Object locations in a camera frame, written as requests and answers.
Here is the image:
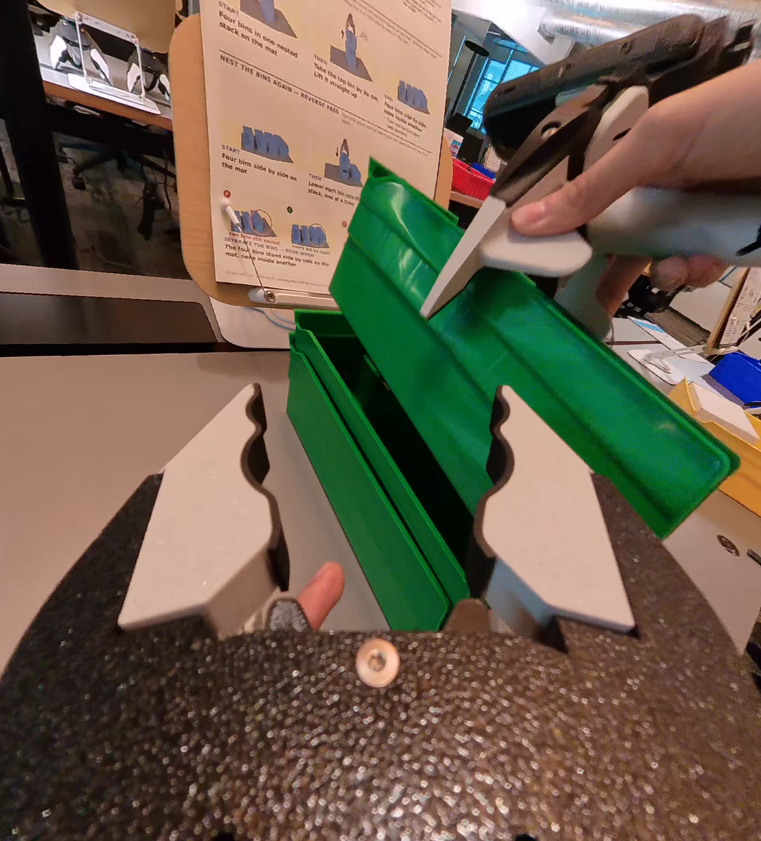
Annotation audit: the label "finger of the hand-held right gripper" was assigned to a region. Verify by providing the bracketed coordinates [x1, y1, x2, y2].
[420, 194, 510, 319]

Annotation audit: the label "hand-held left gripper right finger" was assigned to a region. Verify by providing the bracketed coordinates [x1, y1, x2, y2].
[474, 385, 639, 643]

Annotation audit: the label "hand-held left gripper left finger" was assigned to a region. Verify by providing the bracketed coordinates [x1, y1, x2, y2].
[116, 383, 290, 640]

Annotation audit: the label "green plastic bin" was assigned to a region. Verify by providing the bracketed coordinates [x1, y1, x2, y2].
[294, 309, 486, 602]
[329, 158, 740, 540]
[286, 309, 453, 632]

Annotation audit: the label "person's right hand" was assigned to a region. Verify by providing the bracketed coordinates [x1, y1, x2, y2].
[510, 39, 761, 318]

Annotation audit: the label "person's left hand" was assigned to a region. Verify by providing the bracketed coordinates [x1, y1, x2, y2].
[297, 560, 346, 632]

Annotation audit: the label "red plastic bin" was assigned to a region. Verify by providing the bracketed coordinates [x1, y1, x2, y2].
[451, 158, 497, 199]

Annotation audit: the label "black floor lamp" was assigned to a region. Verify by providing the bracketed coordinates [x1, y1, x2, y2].
[460, 39, 494, 135]

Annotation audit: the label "blue plastic bin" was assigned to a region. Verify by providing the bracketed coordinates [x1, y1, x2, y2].
[709, 351, 761, 406]

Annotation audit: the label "clear acrylic stand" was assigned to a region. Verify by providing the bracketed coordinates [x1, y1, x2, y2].
[45, 10, 172, 114]

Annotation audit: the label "white table black legs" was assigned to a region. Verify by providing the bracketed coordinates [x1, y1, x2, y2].
[0, 0, 174, 270]

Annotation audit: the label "black desk cable cover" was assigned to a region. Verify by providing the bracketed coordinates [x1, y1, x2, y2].
[0, 289, 220, 346]

